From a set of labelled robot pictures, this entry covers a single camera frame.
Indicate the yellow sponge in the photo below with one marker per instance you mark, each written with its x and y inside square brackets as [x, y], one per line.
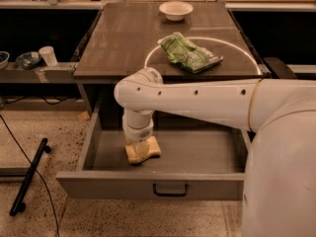
[154, 150]

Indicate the white paper cup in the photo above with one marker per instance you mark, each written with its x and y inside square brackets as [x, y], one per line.
[48, 55]

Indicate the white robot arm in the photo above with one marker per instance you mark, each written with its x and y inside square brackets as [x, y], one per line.
[279, 195]

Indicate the grey cabinet counter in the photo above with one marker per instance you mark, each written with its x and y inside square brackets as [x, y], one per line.
[126, 40]

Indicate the grey open drawer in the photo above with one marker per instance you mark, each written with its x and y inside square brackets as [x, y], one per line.
[209, 158]

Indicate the grey side shelf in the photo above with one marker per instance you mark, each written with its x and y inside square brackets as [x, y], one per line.
[62, 73]

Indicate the black bar with wheels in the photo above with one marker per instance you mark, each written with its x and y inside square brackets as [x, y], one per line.
[18, 204]

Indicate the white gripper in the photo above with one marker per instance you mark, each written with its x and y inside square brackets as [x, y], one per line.
[139, 133]

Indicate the dark blue bowl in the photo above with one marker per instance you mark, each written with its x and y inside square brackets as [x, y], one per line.
[29, 60]

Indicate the blue rimmed bowl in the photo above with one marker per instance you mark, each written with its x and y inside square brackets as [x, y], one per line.
[4, 59]

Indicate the white bowl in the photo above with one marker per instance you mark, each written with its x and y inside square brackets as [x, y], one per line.
[176, 10]

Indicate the green chip bag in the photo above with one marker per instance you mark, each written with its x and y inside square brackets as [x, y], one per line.
[188, 55]

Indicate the black drawer handle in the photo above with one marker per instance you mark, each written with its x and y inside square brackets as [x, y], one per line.
[170, 191]

